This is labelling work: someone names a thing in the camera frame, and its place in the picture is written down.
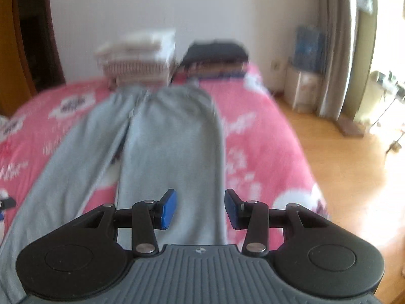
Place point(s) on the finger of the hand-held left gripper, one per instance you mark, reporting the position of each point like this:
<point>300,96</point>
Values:
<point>6,203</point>

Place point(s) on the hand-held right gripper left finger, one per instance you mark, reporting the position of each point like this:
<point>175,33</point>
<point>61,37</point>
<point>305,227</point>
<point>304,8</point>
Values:
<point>167,209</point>

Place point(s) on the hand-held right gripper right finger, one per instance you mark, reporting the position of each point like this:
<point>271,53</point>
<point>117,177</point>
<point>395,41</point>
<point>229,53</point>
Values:
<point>232,209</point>

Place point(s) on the grey sweatpants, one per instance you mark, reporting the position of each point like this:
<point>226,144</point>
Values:
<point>171,139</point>

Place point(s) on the pink floral blanket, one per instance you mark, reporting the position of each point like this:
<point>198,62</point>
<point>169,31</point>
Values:
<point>253,126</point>

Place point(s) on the beige folded garment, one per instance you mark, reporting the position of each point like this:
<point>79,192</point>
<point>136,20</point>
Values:
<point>142,80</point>

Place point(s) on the blue folded garment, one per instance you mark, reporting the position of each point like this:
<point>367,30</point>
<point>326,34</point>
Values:
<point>218,75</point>

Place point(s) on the white water dispenser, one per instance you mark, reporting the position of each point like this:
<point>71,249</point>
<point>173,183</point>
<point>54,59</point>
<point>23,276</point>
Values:
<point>302,91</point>

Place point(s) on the tan folded garment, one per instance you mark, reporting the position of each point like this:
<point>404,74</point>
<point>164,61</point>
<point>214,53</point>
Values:
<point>218,68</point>

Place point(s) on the wooden board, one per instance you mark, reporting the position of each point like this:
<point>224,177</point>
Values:
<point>350,127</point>

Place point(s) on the black folded garment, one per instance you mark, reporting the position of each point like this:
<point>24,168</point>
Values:
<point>215,52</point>

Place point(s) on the cream fleece folded garment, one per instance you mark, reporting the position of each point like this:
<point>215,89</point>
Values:
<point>139,39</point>

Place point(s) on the blue water bottle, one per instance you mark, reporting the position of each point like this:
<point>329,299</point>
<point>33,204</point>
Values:
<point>310,49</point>

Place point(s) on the beige curtain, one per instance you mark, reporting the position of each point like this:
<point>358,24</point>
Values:
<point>341,53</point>

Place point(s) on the folding table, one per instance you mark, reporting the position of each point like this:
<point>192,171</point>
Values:
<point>390,84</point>

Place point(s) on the wall socket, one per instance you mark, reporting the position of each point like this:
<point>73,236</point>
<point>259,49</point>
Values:
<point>276,66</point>

